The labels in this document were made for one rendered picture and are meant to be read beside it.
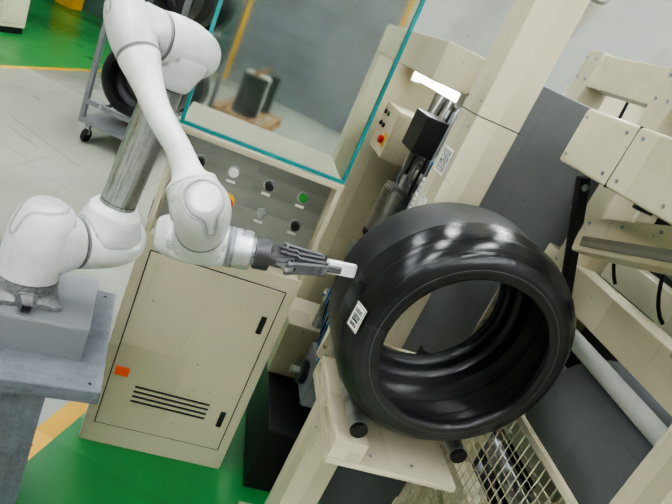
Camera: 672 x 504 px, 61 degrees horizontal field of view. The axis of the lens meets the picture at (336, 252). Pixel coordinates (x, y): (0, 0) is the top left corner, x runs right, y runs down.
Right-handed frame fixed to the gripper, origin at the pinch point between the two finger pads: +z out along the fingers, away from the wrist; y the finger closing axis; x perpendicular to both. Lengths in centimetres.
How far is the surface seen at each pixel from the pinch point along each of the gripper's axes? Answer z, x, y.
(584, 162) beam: 55, -35, 13
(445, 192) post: 28.1, -16.4, 25.8
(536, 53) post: 38, -56, 26
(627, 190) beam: 55, -34, -6
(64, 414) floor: -72, 115, 70
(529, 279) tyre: 38.0, -11.3, -11.9
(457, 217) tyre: 23.1, -17.5, 1.4
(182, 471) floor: -24, 122, 55
